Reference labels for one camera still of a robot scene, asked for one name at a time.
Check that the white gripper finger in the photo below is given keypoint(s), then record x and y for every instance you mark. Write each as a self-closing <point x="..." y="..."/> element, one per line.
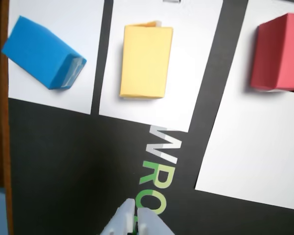
<point x="149" y="224"/>
<point x="122" y="218"/>

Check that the blue paper box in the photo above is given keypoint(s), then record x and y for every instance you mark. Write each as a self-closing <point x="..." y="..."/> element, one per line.
<point x="36" y="49"/>

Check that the white paper sheet marked 1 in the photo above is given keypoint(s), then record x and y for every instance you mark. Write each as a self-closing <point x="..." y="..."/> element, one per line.
<point x="181" y="73"/>

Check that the yellow paper box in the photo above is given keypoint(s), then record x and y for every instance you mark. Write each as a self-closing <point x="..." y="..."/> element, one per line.
<point x="145" y="61"/>

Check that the black mat with WRO print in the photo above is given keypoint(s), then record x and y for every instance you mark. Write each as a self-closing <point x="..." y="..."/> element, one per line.
<point x="51" y="159"/>

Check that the white paper sheet marked 2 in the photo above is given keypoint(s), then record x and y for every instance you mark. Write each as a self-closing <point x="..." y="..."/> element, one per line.
<point x="88" y="29"/>

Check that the white paper sheet marked HOME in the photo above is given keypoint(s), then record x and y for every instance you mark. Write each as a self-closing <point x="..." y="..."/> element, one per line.
<point x="247" y="147"/>

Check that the pink-red paper box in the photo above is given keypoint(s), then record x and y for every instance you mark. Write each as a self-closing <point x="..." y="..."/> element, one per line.
<point x="276" y="54"/>

